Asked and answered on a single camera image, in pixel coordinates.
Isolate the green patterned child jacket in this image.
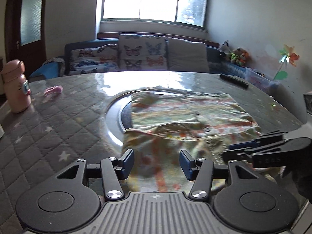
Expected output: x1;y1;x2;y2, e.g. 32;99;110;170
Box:
123;91;261;192

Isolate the round black induction hob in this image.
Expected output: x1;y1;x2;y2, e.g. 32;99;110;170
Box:
120;102;133;129

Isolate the black remote control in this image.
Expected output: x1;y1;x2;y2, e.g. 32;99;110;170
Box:
219;74;249;89

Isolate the clear plastic storage box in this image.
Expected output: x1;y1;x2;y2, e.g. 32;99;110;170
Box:
245;68;279;95

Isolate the grey quilted table cover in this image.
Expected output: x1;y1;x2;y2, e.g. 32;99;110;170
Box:
1;71;302;233

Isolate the orange plush toy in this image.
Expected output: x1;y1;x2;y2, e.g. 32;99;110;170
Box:
238;51;249;68

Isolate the blue sofa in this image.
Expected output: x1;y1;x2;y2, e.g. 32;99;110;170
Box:
29;37;247;81

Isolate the brown plush toy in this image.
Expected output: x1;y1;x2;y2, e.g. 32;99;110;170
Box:
230;48;245;65

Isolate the colourful paper pinwheel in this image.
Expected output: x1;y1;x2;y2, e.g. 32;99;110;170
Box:
273;44;300;80

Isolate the small pink toy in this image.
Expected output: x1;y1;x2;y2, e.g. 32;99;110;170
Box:
44;86;63;97

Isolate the black white plush cow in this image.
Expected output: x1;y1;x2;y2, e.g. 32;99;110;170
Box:
219;40;232;60

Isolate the plain beige cushion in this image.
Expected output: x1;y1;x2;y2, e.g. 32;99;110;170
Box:
168;37;209;73

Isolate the lying butterfly cushion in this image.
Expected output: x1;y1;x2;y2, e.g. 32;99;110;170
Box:
68;44;120;75

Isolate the blue grey cloth on sofa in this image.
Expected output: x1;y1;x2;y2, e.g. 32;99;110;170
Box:
29;57;65;82

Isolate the upright butterfly cushion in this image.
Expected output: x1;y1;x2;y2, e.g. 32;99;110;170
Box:
118;34;168;71

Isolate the pink cartoon water bottle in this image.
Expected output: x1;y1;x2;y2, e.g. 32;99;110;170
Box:
1;60;32;113

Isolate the window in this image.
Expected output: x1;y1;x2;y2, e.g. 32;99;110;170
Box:
102;0;207;28

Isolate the dark wooden door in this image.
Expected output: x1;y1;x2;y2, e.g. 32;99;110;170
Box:
5;0;47;77

